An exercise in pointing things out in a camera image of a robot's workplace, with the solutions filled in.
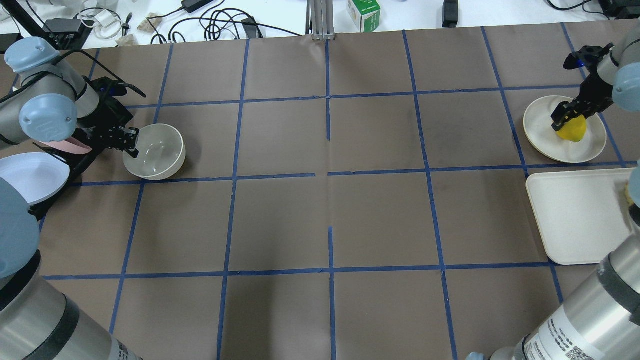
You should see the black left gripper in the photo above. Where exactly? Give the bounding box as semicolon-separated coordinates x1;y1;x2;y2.
78;77;140;158

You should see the cream ceramic bowl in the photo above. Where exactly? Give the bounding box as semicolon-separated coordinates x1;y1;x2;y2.
122;123;186;182

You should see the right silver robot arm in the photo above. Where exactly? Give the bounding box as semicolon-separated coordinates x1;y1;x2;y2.
490;29;640;360

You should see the cream flat plate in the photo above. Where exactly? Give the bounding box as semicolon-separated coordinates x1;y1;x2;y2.
523;95;608;164

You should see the black power adapter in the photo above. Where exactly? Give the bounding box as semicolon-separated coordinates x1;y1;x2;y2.
180;0;213;14

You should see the yellow lemon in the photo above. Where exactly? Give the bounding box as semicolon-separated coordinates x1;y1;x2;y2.
555;115;588;143

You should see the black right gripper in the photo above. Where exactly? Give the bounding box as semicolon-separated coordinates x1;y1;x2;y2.
550;70;614;132

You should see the aluminium frame post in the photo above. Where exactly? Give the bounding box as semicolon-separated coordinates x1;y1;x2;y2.
305;0;335;41

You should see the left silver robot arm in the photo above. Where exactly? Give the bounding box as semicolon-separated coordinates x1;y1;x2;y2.
0;36;139;360

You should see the light blue plate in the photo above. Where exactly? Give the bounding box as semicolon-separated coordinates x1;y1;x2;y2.
0;152;70;206

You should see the pink plate in rack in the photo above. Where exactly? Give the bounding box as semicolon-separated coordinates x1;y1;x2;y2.
38;137;92;155

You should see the black plate rack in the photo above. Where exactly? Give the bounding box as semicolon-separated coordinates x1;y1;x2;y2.
29;125;108;221

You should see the cream rectangular tray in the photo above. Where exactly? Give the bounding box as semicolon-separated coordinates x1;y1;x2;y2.
525;168;639;265

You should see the green white small box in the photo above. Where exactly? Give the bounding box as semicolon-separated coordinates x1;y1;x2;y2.
347;0;382;34

